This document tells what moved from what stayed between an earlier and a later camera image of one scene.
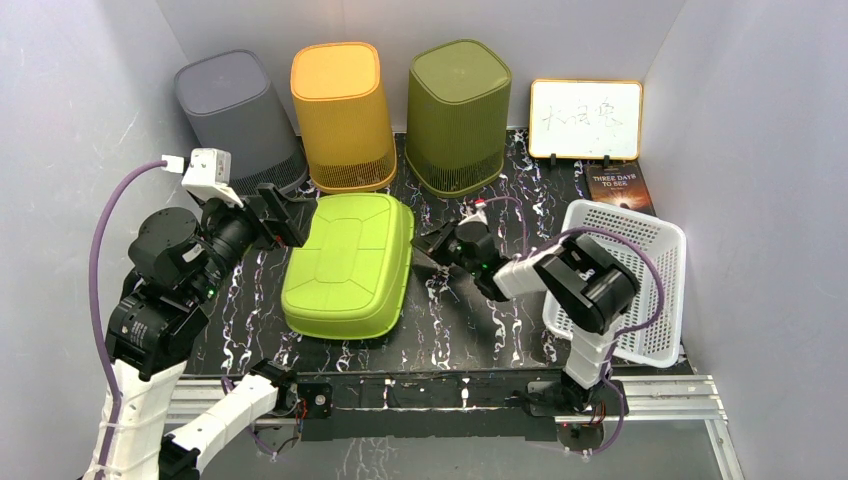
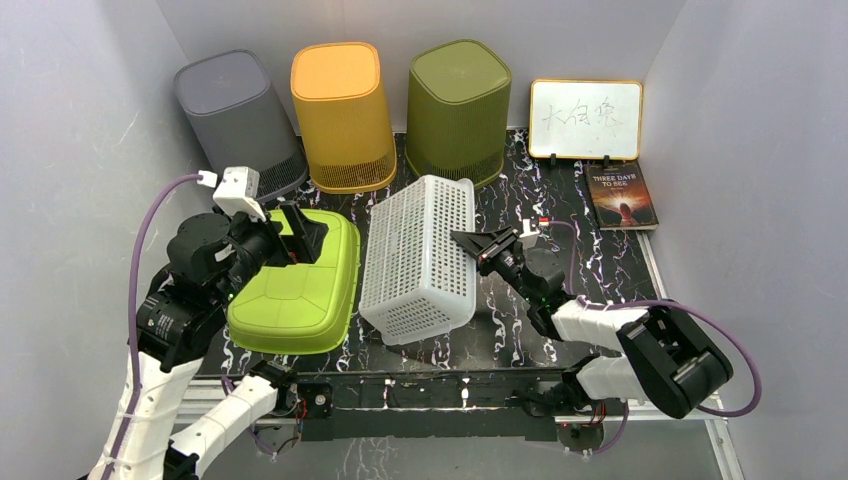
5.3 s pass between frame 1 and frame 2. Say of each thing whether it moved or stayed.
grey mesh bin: stayed
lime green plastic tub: moved
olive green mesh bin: stayed
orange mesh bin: stayed
